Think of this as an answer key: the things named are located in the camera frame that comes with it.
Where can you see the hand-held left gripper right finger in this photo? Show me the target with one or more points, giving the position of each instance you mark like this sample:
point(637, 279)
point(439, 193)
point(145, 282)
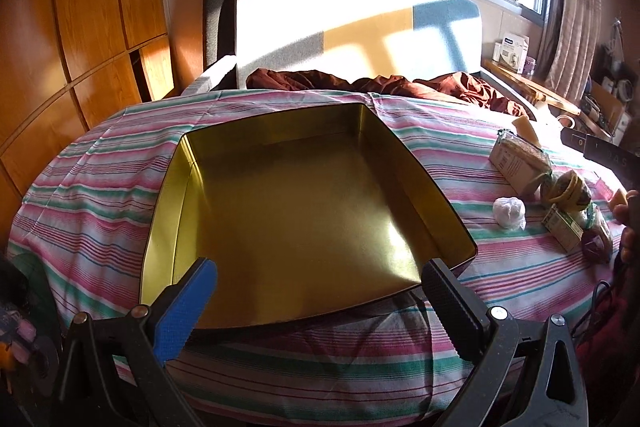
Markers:
point(450, 307)

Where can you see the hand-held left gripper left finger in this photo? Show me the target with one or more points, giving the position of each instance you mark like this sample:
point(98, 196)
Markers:
point(187, 307)

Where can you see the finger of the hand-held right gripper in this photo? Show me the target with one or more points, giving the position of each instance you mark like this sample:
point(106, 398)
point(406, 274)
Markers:
point(610, 157)

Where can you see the small yellow sponge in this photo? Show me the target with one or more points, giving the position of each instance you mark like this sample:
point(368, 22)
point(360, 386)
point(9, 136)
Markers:
point(618, 198)

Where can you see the beige round roll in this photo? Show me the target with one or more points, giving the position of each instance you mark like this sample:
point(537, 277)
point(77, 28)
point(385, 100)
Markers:
point(567, 189)

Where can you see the small pale packet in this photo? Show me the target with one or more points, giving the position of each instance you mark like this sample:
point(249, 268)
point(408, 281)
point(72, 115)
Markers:
point(594, 216)

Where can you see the small green white box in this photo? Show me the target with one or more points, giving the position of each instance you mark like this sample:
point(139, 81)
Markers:
point(560, 224)

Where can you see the purple packet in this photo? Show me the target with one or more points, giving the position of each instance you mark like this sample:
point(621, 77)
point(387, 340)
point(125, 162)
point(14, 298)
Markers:
point(597, 246)

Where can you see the large yellow sponge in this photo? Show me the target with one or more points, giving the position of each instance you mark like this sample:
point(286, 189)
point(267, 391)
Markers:
point(525, 127)

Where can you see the grey box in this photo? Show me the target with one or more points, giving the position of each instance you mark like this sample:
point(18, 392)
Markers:
point(512, 172)

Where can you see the white plastic ball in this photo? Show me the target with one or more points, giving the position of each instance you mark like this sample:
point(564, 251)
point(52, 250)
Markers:
point(509, 213)

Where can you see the gold tin box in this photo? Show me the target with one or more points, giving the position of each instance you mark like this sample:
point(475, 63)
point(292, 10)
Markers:
point(300, 207)

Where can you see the person's right hand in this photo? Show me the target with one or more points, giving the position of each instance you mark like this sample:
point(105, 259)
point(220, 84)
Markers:
point(629, 247)

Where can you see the cardboard box of clutter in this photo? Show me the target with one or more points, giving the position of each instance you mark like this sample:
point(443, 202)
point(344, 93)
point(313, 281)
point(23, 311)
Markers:
point(605, 107)

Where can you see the white tape roll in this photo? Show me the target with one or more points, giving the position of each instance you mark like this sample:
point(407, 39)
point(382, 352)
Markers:
point(565, 121)

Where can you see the wooden ledge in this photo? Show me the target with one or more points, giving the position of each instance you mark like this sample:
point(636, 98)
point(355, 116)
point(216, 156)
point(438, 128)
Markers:
point(530, 84)

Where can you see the patterned drape curtain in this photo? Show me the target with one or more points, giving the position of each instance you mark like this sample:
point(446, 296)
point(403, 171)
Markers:
point(570, 32)

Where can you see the white carton box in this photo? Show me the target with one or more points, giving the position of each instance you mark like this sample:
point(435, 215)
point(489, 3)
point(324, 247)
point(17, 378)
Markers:
point(512, 52)

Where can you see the striped bedsheet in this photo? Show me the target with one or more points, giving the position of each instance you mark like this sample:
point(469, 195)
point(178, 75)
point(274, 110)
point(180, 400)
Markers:
point(100, 187)

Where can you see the red clothing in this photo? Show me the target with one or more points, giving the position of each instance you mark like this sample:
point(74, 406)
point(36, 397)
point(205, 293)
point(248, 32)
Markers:
point(615, 357)

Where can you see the brown blanket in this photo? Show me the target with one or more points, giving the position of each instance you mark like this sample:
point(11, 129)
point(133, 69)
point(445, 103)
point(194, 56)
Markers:
point(450, 89)

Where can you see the padded bed headboard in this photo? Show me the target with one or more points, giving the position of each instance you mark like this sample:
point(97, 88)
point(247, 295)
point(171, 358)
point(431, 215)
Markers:
point(350, 17)

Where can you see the wooden wardrobe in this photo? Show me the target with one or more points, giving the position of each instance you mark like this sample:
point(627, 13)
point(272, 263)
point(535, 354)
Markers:
point(75, 7)

